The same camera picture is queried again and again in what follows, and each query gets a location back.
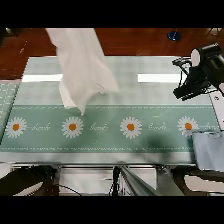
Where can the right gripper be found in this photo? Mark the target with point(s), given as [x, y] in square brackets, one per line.
[195, 85]

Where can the white shirt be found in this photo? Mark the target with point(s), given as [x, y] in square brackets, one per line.
[83, 66]

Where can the silver frame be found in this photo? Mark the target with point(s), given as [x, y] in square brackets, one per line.
[140, 185]

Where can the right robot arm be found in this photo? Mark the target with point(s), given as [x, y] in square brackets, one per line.
[213, 63]

